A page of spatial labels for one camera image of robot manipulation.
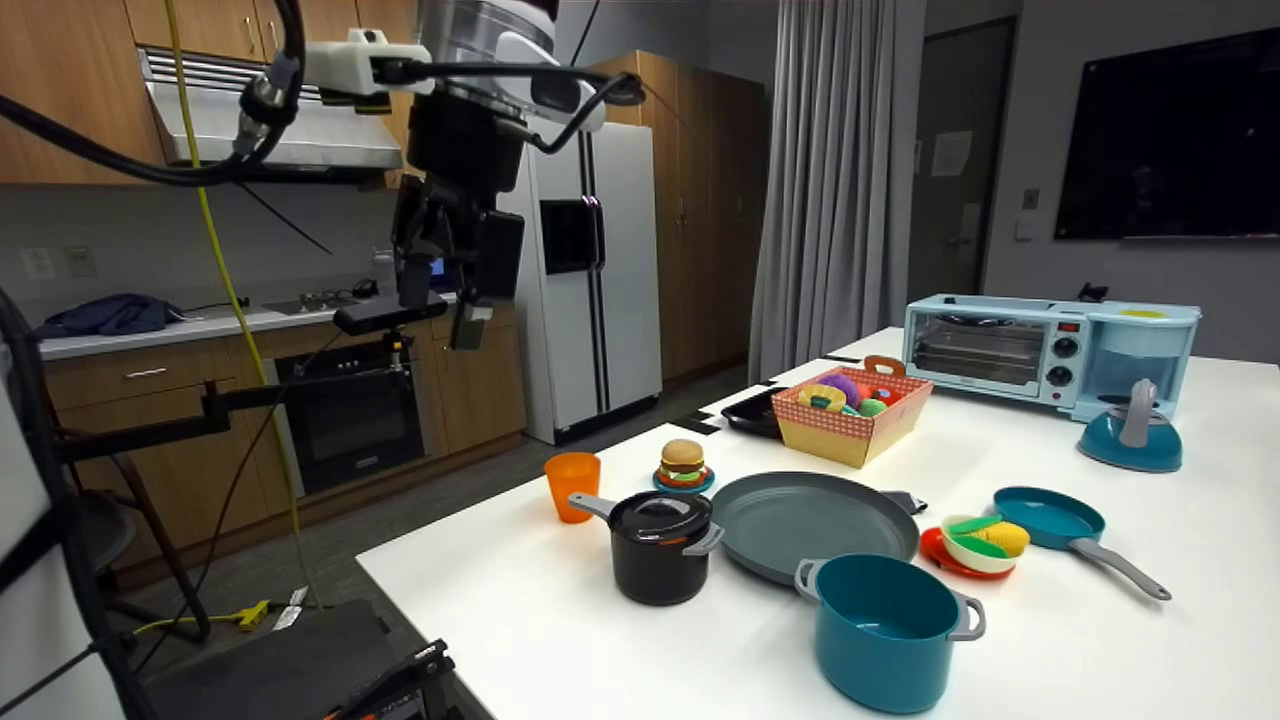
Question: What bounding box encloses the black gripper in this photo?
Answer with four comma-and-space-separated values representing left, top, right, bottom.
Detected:
391, 90, 523, 301

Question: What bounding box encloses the glass pot lid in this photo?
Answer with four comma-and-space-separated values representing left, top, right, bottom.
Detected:
609, 490, 710, 549

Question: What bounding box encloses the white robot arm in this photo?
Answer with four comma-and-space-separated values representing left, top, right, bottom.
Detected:
307, 0, 639, 308

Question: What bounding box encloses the black pot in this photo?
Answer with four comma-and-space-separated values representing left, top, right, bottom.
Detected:
571, 490, 723, 607

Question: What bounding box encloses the blue pot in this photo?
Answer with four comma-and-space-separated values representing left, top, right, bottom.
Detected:
793, 556, 988, 716

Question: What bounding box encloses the white refrigerator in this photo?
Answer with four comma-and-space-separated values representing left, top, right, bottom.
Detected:
502, 124, 665, 442

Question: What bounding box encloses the range hood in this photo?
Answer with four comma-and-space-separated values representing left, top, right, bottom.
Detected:
138, 49, 401, 171

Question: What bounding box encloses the black built-in oven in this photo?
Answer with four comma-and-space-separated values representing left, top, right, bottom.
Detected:
274, 343, 425, 497

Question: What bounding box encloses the orange plastic cup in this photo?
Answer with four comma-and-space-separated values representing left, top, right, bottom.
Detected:
545, 450, 598, 525

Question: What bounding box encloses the small teal plate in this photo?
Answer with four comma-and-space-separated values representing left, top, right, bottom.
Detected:
653, 466, 717, 497

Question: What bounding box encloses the toy hamburger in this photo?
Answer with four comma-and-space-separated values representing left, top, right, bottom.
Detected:
660, 438, 709, 477

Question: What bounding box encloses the blue cloth on counter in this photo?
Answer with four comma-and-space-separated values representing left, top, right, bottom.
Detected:
41, 291, 179, 334

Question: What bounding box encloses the black baking tray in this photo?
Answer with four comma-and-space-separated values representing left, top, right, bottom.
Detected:
723, 389, 779, 438

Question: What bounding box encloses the grey curtain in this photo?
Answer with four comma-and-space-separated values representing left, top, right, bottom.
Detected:
749, 0, 927, 376

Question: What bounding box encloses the yellow toy in basket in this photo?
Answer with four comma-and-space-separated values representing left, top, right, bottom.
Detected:
797, 384, 847, 413

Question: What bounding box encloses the purple plush toy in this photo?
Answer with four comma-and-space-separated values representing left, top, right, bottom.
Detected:
819, 371, 864, 404

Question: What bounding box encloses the red yellow cardboard basket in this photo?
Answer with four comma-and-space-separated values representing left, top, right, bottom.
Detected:
771, 354, 933, 466

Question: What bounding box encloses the light blue toaster oven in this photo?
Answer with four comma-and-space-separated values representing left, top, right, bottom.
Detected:
902, 291, 1200, 419

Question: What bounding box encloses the small blue frying pan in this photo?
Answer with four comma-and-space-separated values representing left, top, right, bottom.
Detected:
992, 483, 1171, 605

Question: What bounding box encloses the yellow cable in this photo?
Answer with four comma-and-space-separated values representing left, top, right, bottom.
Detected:
156, 0, 316, 636

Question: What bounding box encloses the wall television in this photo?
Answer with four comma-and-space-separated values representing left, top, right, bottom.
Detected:
1057, 27, 1280, 241

